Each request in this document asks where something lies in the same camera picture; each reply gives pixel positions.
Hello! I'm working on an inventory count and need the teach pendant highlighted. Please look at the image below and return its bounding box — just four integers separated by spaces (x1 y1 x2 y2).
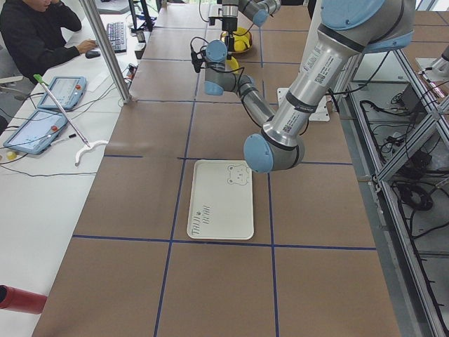
4 109 67 154
46 76 87 111

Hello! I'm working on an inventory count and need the seated person in black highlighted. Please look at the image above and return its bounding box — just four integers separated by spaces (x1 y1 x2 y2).
1 1 98 84

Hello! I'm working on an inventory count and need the upper teach pendant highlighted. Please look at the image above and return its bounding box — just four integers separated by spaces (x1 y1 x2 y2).
46 76 87 111

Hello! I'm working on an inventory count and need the white bear tray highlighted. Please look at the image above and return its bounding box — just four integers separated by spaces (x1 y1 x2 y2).
187 159 254 240

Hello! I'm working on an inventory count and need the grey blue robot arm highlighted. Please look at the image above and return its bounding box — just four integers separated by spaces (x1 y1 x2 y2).
219 0 281 53
201 1 415 173

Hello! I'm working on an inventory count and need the small yellow object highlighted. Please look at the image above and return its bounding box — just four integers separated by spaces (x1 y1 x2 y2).
7 151 17 161

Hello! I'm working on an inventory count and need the grabber stick green handle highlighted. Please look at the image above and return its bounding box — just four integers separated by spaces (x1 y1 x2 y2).
34 74 109 166

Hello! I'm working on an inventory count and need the yellow lemon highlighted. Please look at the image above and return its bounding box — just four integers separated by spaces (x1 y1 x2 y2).
234 40 248 53

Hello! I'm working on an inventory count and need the black computer mouse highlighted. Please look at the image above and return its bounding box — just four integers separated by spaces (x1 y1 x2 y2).
85 50 101 59

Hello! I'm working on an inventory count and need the black keyboard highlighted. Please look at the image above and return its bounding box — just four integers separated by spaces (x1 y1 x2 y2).
106 22 127 53

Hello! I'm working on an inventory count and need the yellow banana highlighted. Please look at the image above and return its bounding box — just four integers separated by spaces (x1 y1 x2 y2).
225 57 240 74
233 27 250 37

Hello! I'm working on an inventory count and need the lower teach pendant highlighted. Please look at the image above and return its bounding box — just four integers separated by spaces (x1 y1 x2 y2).
4 109 67 154

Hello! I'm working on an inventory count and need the white camera pole base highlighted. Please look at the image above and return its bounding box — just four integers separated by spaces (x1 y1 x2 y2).
276 86 331 122

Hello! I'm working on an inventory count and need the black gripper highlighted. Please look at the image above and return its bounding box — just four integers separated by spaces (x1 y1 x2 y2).
222 15 238 53

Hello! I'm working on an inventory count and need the aluminium frame post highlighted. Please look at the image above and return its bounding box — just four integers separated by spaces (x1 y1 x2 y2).
80 0 132 104

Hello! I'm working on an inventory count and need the aluminium side frame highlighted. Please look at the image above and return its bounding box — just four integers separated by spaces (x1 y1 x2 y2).
331 39 448 336

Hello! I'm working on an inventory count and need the red cylinder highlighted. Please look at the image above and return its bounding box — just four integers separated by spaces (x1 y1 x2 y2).
1 285 47 315

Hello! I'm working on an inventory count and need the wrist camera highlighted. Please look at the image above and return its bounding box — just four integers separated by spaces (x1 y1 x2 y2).
208 16 222 26
189 37 206 74

